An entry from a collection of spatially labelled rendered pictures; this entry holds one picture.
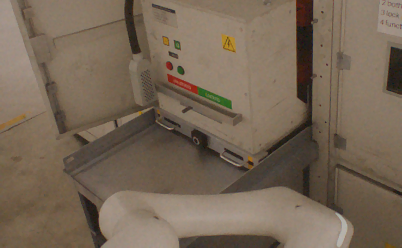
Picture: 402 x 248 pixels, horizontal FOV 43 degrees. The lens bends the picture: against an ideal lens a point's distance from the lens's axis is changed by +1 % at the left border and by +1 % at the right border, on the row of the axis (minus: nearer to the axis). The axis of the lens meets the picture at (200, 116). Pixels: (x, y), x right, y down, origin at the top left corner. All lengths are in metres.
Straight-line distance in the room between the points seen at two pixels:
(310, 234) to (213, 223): 0.22
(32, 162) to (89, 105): 1.51
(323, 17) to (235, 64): 0.30
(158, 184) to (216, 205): 0.55
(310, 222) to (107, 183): 0.84
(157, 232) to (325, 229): 0.38
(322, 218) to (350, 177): 0.67
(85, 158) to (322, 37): 0.93
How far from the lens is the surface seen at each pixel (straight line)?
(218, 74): 1.62
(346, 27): 1.55
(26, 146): 3.75
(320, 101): 1.75
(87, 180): 1.84
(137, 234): 0.99
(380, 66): 1.54
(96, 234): 2.09
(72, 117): 2.11
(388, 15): 1.47
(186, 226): 1.19
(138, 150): 1.91
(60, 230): 2.98
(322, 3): 1.60
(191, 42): 1.66
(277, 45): 1.58
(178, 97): 1.77
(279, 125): 1.73
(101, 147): 1.93
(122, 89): 2.12
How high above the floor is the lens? 1.95
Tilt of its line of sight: 33 degrees down
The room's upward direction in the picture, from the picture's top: 8 degrees counter-clockwise
